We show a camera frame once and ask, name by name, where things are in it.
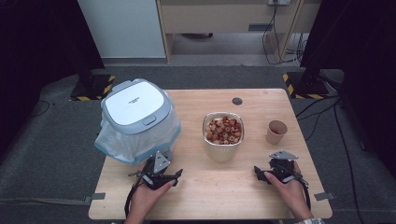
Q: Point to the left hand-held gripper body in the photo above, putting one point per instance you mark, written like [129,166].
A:
[157,174]

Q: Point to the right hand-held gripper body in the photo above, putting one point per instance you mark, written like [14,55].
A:
[281,169]

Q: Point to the brown paper cup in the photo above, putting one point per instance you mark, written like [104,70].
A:
[274,137]

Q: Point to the beige bowl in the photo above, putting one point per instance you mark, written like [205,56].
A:
[221,152]

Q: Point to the white blue lidded trash can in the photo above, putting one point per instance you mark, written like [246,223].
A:
[134,104]

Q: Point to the person's right hand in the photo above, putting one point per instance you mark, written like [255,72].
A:
[292,193]

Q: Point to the person's left hand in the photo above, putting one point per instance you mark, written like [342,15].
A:
[146,199]

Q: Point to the trash bin with plastic bag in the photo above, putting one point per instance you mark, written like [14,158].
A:
[130,146]

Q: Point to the grey tape strip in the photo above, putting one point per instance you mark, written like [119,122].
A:
[324,196]
[95,197]

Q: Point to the pile of cereal rings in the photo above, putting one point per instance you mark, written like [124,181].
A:
[223,130]

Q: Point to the dark round table grommet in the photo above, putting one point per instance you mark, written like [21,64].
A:
[237,101]

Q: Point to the black stand with striped base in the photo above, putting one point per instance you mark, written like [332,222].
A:
[306,87]
[91,87]

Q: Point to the black curtain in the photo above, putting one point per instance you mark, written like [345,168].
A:
[364,46]
[37,46]

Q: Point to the white cabinet panel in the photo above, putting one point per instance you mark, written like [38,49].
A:
[124,28]

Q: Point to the light wooden desk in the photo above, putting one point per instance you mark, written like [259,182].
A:
[218,17]

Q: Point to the white power strip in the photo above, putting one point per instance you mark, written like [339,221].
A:
[279,2]

